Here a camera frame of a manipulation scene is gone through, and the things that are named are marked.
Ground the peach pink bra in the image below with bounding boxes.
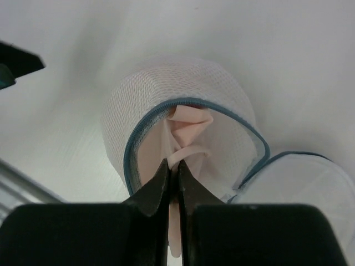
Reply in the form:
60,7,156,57
137,104,214,258

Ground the white mesh laundry bag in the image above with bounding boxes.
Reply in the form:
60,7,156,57
100,55,355,239

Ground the aluminium rail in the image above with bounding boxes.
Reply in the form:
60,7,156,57
1,160,65,222

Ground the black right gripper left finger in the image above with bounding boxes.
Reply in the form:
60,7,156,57
1,160,170,265

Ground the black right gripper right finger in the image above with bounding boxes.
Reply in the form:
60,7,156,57
176,161,347,265

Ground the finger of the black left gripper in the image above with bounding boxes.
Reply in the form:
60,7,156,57
0,41,45,89

